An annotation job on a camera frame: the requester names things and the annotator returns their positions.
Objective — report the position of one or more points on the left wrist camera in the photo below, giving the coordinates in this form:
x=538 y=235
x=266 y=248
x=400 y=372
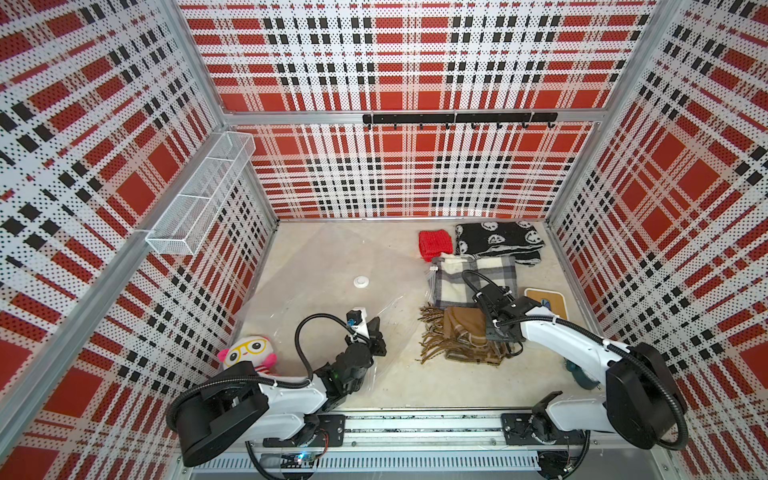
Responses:
x=357 y=322

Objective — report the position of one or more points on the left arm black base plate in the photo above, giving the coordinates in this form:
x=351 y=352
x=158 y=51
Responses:
x=317 y=431

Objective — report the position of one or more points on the brown fringed scarf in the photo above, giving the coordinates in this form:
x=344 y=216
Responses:
x=459 y=334

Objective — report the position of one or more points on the white vacuum bag valve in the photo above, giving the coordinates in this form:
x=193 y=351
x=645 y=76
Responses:
x=361 y=282

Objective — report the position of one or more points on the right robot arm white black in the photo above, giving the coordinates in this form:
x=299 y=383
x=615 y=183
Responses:
x=635 y=395

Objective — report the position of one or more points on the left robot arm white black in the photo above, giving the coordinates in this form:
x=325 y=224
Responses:
x=242 y=404

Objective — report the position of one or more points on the teal heart alarm clock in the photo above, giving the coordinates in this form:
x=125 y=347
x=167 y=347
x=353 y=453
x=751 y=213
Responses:
x=584 y=380

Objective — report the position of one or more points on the black smiley face scarf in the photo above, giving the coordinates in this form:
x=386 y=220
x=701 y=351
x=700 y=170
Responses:
x=519 y=240

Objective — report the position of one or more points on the white box with cork lid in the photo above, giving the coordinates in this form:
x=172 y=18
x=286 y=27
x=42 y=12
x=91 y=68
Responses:
x=552 y=300

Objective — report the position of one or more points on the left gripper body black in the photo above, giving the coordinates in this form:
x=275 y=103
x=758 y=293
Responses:
x=357 y=387

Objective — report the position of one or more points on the red knitted scarf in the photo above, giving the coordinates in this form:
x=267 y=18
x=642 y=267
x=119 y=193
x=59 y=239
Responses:
x=434 y=243

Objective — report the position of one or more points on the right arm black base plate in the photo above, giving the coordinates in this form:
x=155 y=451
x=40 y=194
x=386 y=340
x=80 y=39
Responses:
x=527 y=429

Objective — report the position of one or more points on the grey white plaid scarf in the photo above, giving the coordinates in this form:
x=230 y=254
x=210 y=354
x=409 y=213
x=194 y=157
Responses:
x=448 y=288

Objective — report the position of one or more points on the pink white plush toy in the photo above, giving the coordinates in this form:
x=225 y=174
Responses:
x=257 y=350

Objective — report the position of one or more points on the clear plastic vacuum bag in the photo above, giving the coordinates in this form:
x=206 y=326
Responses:
x=308 y=278

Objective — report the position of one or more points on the black wall hook rail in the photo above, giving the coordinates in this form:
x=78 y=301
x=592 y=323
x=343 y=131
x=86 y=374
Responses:
x=522 y=118

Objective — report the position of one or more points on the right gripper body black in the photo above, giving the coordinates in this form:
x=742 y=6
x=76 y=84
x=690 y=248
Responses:
x=493 y=332

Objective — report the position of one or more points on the aluminium front rail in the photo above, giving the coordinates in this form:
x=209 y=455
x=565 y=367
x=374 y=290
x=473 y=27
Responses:
x=437 y=443

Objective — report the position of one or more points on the white mesh wall basket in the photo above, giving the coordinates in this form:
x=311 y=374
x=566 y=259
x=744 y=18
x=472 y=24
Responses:
x=185 y=224

